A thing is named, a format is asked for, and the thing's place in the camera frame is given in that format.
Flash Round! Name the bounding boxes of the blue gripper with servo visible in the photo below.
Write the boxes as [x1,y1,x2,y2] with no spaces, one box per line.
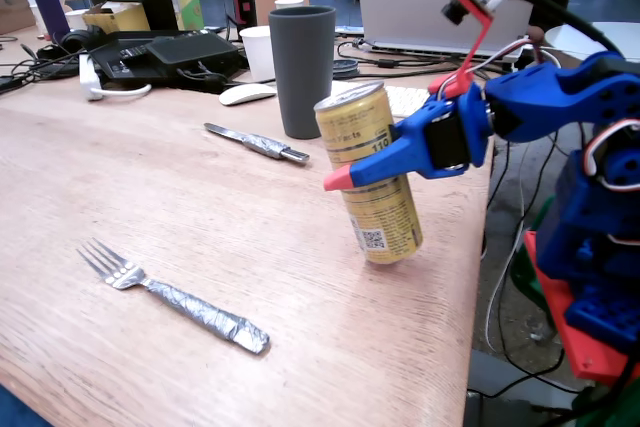
[323,83,495,193]

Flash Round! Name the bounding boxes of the yellow drink can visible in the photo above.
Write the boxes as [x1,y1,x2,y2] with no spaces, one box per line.
[313,80,425,266]

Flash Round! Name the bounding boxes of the white keyboard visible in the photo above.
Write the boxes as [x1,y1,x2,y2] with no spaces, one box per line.
[330,79,432,119]

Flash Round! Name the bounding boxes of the black round lid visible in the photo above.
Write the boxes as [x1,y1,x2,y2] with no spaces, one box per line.
[331,58,361,80]

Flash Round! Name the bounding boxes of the tall grey cup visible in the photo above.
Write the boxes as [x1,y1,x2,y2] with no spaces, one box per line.
[267,5,337,141]

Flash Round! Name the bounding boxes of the white computer mouse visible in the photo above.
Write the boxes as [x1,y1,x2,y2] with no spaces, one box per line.
[218,83,278,108]

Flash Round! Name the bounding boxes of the green clamp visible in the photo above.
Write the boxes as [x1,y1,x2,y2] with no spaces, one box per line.
[508,195,557,321]

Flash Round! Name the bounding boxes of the white round table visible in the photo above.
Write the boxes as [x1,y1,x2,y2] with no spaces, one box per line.
[543,21,640,66]

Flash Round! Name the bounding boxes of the dark box-shaped dock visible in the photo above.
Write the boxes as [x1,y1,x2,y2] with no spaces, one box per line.
[144,32,241,82]

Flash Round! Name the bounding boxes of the black flat console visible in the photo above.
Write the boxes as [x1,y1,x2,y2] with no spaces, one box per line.
[88,30,224,95]

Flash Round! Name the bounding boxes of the yellow cardboard box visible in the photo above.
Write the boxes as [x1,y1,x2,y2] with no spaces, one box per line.
[82,1,152,36]

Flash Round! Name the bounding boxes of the black headphones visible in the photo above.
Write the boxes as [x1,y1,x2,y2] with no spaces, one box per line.
[37,25,107,62]

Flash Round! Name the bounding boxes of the purple bottle with wooden cap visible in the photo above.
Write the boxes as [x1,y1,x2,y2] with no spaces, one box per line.
[28,0,72,43]

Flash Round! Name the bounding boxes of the brown cardboard boxes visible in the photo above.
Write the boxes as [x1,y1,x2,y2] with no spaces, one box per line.
[0,0,38,36]

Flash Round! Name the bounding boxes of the black laptop cable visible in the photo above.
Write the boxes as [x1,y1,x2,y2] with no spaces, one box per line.
[337,38,504,80]

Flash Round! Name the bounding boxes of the red camera mount bracket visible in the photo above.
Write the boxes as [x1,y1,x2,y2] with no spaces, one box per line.
[428,0,495,99]

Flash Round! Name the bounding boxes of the knife with taped handle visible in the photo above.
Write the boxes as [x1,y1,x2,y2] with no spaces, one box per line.
[203,122,311,166]

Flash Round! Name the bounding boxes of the thin white hanging cable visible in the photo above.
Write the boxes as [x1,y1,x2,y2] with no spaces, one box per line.
[484,146,527,354]

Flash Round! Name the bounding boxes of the thick black camera cable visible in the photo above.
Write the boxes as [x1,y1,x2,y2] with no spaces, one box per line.
[508,0,621,56]

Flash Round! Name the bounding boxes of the red robot base plate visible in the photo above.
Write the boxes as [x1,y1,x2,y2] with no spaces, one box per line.
[523,230,634,388]

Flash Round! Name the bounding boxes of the fork with taped handle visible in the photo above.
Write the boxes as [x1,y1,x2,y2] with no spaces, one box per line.
[76,238,272,356]

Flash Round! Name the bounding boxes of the black desk cables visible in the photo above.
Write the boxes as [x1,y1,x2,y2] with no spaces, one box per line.
[0,44,84,94]

